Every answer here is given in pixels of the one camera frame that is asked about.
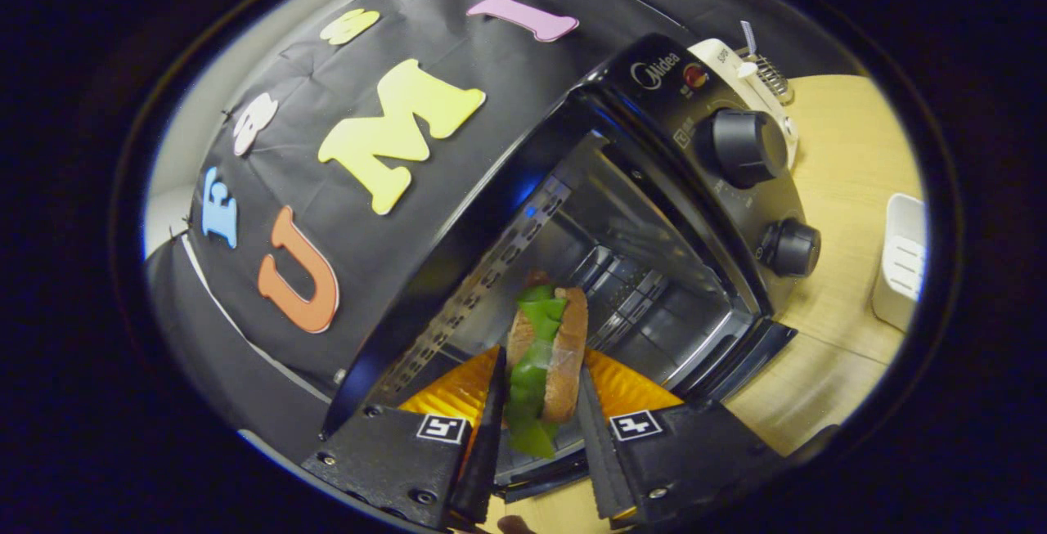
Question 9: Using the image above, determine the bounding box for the wire mesh cup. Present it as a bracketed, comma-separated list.
[735, 47, 795, 106]

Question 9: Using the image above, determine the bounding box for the lettuce sandwich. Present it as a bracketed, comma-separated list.
[502, 271, 590, 460]

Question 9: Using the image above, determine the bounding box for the black electric oven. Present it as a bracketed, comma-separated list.
[321, 34, 824, 505]

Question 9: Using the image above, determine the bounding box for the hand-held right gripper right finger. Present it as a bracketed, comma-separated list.
[576, 350, 787, 523]

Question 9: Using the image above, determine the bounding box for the white ribbed tray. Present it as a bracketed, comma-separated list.
[870, 193, 928, 334]

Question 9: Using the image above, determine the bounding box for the white toaster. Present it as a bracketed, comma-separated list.
[687, 38, 799, 168]

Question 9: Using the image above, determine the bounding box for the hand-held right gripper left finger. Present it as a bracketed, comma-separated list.
[301, 346, 509, 532]

